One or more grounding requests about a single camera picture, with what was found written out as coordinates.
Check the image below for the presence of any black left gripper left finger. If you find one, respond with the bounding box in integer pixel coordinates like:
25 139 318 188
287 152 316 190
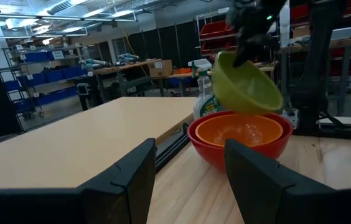
78 138 157 224

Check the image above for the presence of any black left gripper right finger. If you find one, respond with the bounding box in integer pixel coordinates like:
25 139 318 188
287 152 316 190
223 138 351 224

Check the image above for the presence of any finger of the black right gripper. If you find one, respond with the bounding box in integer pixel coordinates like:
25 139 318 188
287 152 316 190
232 33 262 68

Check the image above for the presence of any green plastic bowl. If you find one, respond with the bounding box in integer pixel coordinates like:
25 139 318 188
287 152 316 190
210 50 284 114

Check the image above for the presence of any white rack with red bins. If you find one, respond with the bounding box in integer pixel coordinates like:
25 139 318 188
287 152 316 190
195 6 239 58

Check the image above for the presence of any white spray cleaner bottle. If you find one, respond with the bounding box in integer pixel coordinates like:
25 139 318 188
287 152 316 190
187 58 223 121

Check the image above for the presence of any orange bin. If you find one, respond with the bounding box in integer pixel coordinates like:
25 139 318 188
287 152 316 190
173 67 194 76

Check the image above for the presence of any red plastic bowl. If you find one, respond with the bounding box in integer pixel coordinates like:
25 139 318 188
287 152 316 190
187 110 294 172

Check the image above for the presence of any orange plastic bowl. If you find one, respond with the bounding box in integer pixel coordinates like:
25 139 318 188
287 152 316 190
195 114 284 148

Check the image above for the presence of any light tan side table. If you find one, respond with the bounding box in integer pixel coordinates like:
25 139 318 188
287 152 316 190
0 96 197 190

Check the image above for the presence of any brown cardboard box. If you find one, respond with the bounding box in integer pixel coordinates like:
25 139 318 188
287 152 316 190
147 59 174 78

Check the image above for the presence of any wooden desk with metal legs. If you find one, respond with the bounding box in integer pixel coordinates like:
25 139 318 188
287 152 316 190
278 26 351 116

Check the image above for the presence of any black stand with screen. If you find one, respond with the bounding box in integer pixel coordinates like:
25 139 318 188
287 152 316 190
73 76 104 111

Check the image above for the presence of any wooden workbench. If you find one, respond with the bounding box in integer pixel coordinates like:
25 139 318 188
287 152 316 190
92 58 200 98

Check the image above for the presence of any black metal frame rail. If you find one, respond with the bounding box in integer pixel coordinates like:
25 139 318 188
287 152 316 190
154 122 192 174

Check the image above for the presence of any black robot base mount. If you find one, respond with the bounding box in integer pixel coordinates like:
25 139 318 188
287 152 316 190
292 115 351 141

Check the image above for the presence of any wire shelf with blue bins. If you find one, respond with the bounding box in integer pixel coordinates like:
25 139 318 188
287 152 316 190
0 39 87 123

